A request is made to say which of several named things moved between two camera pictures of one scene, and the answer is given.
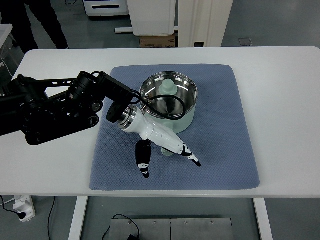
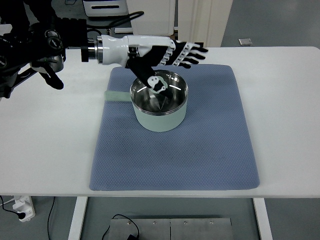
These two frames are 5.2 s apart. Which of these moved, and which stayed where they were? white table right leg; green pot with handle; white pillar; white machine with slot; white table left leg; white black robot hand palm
Moved: green pot with handle; white black robot hand palm
Stayed: white table left leg; white table right leg; white machine with slot; white pillar
